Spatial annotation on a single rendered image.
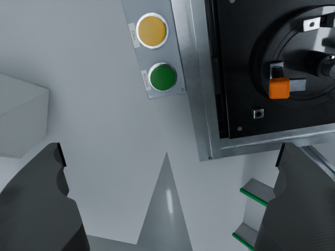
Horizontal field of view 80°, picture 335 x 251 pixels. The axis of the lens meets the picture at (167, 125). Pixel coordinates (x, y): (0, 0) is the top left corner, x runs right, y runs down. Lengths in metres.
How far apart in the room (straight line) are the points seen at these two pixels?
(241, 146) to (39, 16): 0.47
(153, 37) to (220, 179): 0.42
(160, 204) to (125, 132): 1.52
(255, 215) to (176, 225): 1.76
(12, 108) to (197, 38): 0.34
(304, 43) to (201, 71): 0.14
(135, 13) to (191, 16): 0.08
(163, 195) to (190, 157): 1.38
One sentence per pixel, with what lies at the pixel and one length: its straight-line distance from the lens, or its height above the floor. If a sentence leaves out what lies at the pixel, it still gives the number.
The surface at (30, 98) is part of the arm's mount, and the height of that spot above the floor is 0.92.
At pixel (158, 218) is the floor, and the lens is 2.13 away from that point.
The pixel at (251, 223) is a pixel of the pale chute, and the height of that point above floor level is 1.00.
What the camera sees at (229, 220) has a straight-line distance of 0.73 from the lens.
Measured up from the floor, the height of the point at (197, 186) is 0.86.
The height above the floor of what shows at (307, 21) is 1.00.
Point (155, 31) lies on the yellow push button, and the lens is 0.32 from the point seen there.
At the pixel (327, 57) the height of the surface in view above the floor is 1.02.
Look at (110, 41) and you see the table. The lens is 0.45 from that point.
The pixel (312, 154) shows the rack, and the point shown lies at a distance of 0.48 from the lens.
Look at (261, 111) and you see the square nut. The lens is 0.37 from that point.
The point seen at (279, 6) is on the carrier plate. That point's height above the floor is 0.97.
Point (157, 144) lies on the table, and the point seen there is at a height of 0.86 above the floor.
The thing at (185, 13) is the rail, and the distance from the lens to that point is 0.33.
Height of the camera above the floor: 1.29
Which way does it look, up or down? 62 degrees down
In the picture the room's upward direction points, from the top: 175 degrees counter-clockwise
